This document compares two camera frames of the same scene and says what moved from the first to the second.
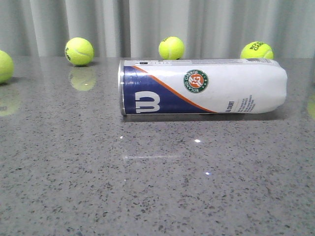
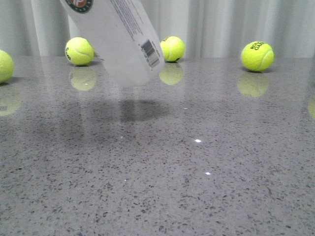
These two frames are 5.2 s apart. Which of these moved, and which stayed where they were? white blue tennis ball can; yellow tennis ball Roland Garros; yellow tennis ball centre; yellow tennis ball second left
Moved: white blue tennis ball can
Stayed: yellow tennis ball Roland Garros; yellow tennis ball centre; yellow tennis ball second left
